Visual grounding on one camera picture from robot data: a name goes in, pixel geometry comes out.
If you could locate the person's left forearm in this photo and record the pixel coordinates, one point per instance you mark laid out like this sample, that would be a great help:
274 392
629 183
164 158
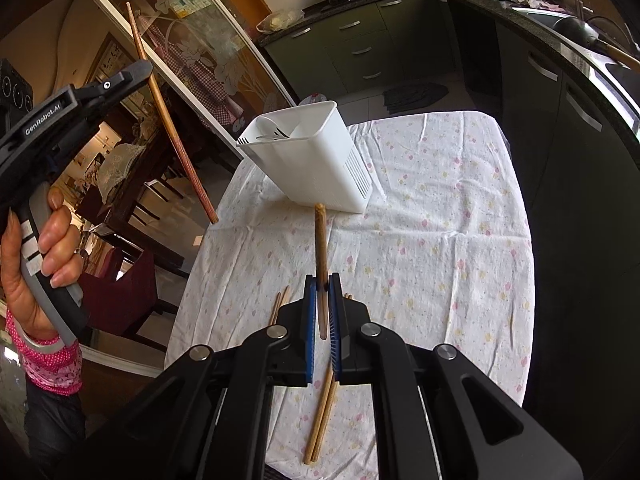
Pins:
50 367

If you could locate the white ceramic spoon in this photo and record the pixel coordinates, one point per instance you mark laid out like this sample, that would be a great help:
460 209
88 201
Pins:
266 127

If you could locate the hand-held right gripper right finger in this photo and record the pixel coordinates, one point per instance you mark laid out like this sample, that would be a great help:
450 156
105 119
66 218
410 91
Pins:
336 335

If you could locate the plastic bag with cabbage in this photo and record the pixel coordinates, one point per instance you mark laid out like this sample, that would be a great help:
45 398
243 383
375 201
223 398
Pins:
280 20

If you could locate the checkered apron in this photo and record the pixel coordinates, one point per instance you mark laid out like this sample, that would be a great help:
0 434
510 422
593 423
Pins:
220 90

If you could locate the dark floor mat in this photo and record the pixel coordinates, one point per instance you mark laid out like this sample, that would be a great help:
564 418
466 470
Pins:
415 97

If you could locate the wall poster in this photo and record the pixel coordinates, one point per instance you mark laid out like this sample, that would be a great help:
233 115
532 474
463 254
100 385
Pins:
112 60

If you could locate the floral glass sliding door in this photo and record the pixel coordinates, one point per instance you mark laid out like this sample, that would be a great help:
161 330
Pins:
200 45

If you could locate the white plastic utensil holder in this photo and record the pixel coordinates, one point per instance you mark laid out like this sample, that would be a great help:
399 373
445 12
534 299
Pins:
320 160

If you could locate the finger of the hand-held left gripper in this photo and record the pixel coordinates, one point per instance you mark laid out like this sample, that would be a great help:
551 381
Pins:
117 80

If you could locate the dark wooden dining table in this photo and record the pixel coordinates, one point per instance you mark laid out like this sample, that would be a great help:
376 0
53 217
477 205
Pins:
150 210

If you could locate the person's left hand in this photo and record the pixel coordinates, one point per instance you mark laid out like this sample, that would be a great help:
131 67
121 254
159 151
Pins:
55 240

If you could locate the floral white tablecloth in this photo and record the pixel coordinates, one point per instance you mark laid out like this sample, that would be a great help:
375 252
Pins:
425 260

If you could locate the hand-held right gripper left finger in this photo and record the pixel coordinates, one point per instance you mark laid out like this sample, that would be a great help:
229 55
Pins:
310 335

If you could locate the lace food cover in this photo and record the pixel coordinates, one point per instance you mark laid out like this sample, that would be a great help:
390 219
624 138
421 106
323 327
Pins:
117 162

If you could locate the steel sink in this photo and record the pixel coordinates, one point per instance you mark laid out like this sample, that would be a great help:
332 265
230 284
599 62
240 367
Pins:
625 80

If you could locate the trash bin with bag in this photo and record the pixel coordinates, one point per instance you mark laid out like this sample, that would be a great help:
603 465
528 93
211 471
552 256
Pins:
312 99

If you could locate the green base cabinet door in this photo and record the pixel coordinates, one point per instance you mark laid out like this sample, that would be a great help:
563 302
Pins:
585 240
530 125
300 65
415 35

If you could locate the green drawer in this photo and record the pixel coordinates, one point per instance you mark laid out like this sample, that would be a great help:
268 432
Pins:
340 30
360 82
350 55

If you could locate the dark wooden dining chair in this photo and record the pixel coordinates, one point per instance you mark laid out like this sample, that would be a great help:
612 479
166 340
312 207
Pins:
125 290

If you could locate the dark granite countertop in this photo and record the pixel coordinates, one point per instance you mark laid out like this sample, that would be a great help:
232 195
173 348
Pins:
545 30

